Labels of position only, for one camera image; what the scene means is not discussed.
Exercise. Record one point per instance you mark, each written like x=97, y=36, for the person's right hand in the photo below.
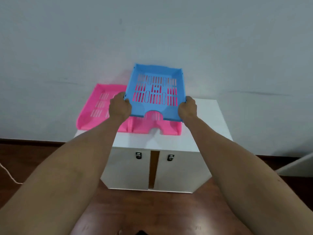
x=188, y=110

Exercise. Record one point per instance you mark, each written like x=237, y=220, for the person's left hand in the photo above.
x=119, y=107

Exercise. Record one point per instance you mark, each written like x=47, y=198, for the person's left thumb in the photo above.
x=126, y=101

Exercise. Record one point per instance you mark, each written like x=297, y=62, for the person's right thumb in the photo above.
x=184, y=103

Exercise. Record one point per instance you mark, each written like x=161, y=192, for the blue plastic paper tray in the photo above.
x=156, y=92

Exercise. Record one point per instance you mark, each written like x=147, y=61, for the person's right forearm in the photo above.
x=239, y=176

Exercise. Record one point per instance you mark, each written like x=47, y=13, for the person's left forearm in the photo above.
x=61, y=173

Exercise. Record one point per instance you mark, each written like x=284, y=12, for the pink plastic paper tray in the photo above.
x=95, y=107
x=156, y=126

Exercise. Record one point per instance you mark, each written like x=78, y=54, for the white cabinet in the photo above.
x=210, y=124

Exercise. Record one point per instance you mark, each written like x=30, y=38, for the black metal door lock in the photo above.
x=170, y=157
x=139, y=156

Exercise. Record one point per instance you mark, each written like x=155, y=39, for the white cabinet door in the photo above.
x=127, y=168
x=181, y=173

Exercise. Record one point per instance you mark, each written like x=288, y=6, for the white furniture board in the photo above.
x=297, y=166

